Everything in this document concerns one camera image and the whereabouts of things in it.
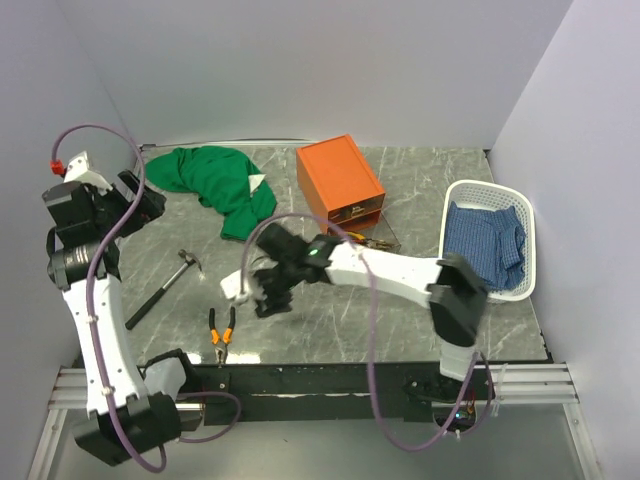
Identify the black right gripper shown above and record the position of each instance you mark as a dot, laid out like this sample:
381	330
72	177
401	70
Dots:
267	306

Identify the blue checked cloth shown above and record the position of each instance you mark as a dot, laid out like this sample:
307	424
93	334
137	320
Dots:
492	242

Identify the white perforated basket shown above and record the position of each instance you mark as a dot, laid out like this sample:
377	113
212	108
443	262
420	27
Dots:
489	196

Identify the orange drawer box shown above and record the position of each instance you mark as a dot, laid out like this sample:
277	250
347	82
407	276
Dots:
334	173

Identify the yellow black long-nose pliers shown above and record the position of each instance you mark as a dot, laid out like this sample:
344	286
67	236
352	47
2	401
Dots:
371	243

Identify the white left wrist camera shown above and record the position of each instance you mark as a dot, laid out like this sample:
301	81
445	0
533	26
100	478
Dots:
79	169

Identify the orange black small pliers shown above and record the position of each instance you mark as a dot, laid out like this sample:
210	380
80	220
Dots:
221	339

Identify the green cloth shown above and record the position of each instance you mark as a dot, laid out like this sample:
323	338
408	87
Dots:
222	178

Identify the clear drawer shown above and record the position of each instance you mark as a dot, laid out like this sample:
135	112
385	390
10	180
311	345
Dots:
355	210
378	236

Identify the black handled hammer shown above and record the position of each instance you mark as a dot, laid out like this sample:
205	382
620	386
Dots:
189	260

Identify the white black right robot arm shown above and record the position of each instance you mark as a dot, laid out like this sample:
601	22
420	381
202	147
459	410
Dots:
449	288

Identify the clear bottom drawer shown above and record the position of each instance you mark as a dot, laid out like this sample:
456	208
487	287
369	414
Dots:
378	236

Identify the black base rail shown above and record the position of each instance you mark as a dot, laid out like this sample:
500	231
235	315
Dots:
411	391

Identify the clear top drawer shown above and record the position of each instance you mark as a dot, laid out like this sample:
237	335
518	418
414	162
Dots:
355	210

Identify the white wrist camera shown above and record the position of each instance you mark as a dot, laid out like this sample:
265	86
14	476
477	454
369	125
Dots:
239	290
79	169

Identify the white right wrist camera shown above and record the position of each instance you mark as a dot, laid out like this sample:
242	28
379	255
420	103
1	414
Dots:
239	290

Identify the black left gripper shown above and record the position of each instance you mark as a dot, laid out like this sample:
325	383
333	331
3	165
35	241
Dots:
150	207

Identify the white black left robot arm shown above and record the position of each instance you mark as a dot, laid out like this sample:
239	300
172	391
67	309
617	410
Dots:
130	409

